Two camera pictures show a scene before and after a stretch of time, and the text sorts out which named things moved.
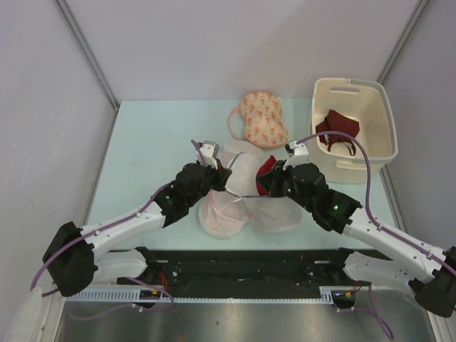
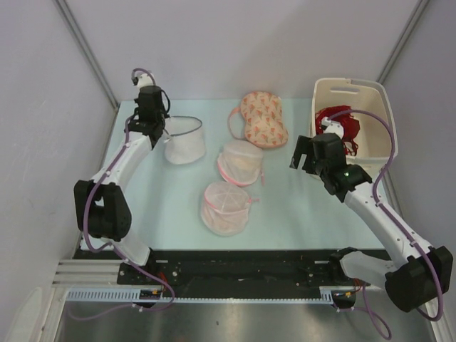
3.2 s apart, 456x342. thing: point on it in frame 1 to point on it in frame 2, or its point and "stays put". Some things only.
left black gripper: (220, 175) to (163, 112)
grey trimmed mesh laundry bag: (268, 213) to (186, 142)
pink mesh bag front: (222, 215) stays put
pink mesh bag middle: (241, 153) stays put
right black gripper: (273, 179) to (305, 146)
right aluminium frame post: (392, 58) stays put
